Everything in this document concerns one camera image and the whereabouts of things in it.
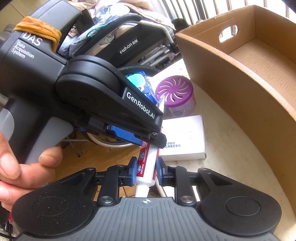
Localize purple air freshener can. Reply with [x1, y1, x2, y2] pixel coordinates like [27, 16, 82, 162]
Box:
[155, 75, 196, 118]

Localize brown cardboard box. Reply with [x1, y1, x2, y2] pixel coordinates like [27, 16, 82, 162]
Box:
[176, 5, 295, 207]

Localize blue wet wipes pack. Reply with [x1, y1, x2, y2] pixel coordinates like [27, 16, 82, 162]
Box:
[126, 71, 158, 104]

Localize person's left hand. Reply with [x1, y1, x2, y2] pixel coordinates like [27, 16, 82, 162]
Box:
[0, 135, 63, 211]

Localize orange rubber bands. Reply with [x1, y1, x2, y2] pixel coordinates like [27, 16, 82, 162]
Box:
[13, 16, 62, 52]

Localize black wheelchair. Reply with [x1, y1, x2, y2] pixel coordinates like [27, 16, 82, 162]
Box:
[58, 14, 181, 149]

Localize metal window bars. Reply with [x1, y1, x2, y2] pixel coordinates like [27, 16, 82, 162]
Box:
[158, 0, 295, 25]

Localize pile of clothes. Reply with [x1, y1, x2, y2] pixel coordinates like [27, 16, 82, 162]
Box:
[58, 1, 176, 57]

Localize red white toothpaste tube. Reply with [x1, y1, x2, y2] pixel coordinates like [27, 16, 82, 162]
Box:
[134, 97, 165, 198]

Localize white soap box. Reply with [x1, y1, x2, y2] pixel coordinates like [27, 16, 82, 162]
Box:
[159, 115, 207, 161]

